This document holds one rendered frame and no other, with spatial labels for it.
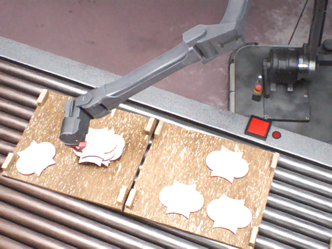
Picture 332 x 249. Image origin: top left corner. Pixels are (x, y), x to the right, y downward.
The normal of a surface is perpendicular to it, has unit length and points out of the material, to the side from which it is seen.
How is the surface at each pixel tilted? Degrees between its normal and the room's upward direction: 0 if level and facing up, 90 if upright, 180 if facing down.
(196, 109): 0
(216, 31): 28
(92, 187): 0
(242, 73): 0
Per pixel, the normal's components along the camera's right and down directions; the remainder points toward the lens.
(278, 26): 0.00, -0.54
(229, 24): -0.48, -0.50
